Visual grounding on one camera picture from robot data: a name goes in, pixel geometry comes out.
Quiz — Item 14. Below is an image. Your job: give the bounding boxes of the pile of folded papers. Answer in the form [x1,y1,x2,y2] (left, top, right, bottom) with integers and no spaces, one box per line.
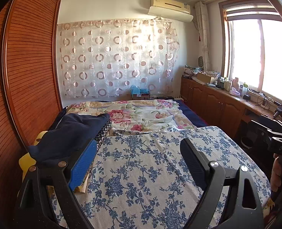
[183,65,201,78]

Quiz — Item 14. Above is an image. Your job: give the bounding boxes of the black cable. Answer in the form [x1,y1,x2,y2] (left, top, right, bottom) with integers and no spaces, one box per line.
[256,94,274,108]

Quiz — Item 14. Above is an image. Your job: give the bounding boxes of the sheer circle-pattern curtain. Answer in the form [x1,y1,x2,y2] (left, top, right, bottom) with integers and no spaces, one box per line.
[57,19,180,99]

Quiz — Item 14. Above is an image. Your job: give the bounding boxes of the white patterned window curtain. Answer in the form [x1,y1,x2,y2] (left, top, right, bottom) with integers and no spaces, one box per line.
[195,1,212,72]

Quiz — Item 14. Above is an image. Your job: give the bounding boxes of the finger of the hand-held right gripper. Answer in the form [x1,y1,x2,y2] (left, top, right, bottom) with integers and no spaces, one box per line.
[260,114,282,139]

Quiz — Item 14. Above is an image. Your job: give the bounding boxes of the yellow cloth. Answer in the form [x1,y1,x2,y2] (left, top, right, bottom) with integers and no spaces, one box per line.
[19,131,48,172]

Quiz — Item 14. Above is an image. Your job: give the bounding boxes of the dark circle-pattern pillow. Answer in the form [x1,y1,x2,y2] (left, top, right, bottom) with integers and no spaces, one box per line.
[94,119,113,148]

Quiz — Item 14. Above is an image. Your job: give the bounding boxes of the wood-framed window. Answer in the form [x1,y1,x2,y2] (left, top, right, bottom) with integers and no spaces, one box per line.
[219,0,282,105]

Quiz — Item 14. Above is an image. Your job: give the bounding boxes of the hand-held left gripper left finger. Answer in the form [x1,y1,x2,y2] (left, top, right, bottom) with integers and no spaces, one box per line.
[13,137,98,229]

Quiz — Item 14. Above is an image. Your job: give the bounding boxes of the small black stand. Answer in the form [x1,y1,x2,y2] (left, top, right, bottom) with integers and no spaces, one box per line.
[273,105,282,120]

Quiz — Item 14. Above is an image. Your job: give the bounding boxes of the cream wall air conditioner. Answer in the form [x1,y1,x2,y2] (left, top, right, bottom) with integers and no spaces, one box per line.
[151,0,191,15]

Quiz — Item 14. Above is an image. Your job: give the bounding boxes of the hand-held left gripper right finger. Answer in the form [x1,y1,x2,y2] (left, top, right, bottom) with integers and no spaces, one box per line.
[180,138,263,229]

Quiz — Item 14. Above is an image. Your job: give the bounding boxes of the blue plastic bag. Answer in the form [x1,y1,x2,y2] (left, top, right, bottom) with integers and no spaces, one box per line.
[131,85,150,95]

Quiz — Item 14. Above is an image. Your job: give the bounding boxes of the pink figurine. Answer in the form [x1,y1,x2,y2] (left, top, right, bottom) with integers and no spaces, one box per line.
[229,77,242,97]

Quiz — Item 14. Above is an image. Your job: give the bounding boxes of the navy printed t-shirt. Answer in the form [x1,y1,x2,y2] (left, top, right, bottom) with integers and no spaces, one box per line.
[28,113,111,167]

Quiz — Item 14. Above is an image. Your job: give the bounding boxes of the wooden slatted wardrobe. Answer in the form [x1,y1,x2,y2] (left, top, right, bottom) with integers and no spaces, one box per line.
[0,0,63,220]

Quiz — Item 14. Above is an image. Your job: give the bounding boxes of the open cardboard box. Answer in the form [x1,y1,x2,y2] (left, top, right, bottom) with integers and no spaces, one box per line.
[197,72,218,84]

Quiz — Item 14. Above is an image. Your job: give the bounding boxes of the blue floral sheet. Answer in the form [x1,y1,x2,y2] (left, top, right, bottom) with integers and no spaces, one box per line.
[47,125,271,229]

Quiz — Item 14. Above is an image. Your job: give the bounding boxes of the pink floral blanket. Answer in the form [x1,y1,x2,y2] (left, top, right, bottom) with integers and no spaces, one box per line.
[66,99,196,134]

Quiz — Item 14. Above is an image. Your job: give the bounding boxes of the waste bin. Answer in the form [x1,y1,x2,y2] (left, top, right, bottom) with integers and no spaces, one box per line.
[240,137,254,149]

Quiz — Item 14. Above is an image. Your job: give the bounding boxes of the wooden sideboard cabinet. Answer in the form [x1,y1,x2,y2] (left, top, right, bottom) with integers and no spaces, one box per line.
[180,76,282,136]

